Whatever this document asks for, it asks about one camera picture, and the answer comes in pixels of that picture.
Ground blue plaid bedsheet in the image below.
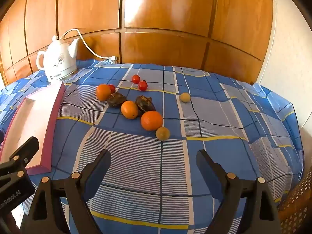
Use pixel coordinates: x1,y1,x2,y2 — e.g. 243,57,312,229
0,58,304,234

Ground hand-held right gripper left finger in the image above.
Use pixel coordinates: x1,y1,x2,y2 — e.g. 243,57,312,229
24,149,112,234

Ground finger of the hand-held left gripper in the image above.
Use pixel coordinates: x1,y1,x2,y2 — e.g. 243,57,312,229
0,136,40,183

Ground orange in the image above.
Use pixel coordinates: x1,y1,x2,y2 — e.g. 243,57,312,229
96,84,112,101
121,100,139,120
141,110,163,131

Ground white ceramic electric kettle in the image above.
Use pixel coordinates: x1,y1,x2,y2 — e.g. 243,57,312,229
36,35,79,81

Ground white kettle power cord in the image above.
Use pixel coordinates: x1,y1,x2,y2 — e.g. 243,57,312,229
59,28,111,60

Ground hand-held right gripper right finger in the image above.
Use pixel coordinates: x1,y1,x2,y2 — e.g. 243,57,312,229
196,149,284,234

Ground wooden panelled wardrobe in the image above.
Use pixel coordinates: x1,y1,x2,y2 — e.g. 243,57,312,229
0,0,273,86

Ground brown woven rattan panel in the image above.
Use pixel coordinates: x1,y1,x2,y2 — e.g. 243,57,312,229
278,166,312,234

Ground pink cardboard box tray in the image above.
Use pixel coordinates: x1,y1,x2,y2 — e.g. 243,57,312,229
0,81,66,175

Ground dark wrinkled passion fruit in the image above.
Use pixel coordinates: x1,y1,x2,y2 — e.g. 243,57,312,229
135,95,156,114
107,92,127,108

